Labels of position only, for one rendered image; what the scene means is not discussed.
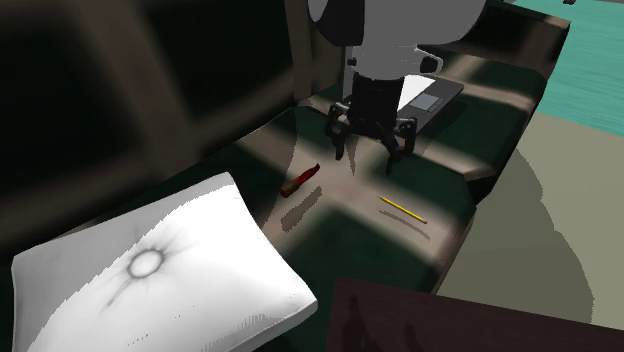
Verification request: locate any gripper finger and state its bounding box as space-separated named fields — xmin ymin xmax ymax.
xmin=381 ymin=115 xmax=419 ymax=165
xmin=324 ymin=101 xmax=356 ymax=163

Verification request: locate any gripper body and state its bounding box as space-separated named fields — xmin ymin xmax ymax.
xmin=346 ymin=71 xmax=407 ymax=140

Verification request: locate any dark grey laptop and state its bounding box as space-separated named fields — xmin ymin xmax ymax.
xmin=395 ymin=73 xmax=466 ymax=136

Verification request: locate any red tapered stick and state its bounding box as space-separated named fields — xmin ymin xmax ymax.
xmin=279 ymin=163 xmax=322 ymax=199

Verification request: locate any yellow pencil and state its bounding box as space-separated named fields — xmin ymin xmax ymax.
xmin=377 ymin=194 xmax=429 ymax=226

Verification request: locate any dark green brown sofa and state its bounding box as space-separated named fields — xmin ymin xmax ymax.
xmin=0 ymin=0 xmax=572 ymax=352

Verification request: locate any teal rug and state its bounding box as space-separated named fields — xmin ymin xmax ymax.
xmin=506 ymin=0 xmax=624 ymax=139

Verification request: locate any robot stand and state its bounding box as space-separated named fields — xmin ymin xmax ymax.
xmin=325 ymin=277 xmax=624 ymax=352

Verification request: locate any white pillow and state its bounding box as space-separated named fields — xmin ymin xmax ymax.
xmin=10 ymin=171 xmax=319 ymax=352

